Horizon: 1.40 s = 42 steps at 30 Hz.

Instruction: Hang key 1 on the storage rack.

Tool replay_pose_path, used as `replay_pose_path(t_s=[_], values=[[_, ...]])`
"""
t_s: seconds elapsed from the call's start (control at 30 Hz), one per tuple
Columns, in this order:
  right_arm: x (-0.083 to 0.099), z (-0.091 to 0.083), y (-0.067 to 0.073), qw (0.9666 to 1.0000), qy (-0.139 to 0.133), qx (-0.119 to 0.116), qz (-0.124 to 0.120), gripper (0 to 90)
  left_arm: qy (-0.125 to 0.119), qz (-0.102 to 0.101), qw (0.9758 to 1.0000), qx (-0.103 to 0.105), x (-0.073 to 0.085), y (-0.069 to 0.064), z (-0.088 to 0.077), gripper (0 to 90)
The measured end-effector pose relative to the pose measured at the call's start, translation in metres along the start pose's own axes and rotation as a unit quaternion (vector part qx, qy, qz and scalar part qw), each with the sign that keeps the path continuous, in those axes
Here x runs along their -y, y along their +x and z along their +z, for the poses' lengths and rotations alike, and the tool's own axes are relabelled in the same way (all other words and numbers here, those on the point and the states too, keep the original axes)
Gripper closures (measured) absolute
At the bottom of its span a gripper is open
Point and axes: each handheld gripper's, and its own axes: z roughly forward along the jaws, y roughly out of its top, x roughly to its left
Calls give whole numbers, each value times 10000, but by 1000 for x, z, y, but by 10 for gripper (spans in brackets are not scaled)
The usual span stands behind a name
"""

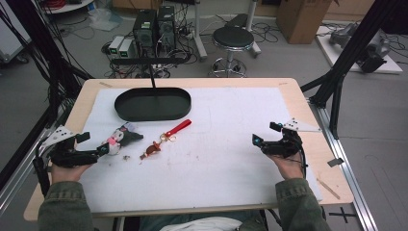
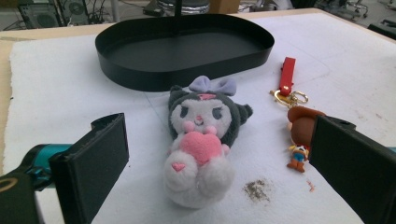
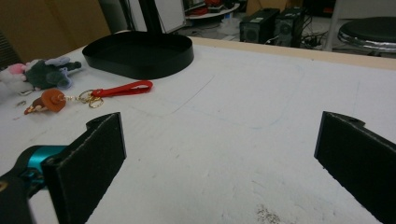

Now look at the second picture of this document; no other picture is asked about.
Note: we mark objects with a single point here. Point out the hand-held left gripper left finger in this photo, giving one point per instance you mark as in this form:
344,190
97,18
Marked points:
90,161

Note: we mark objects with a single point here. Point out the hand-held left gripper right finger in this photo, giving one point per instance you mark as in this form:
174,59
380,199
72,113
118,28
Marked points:
355,165

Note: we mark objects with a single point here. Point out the grey and white plush toy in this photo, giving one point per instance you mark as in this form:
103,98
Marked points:
199,143

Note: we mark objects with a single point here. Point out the black oval metal tray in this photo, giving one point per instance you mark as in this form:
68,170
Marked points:
183,53

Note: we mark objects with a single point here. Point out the black computer tower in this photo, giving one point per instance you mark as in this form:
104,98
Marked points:
39,14

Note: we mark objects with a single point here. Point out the cardboard box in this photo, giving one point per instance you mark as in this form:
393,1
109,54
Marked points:
224,6

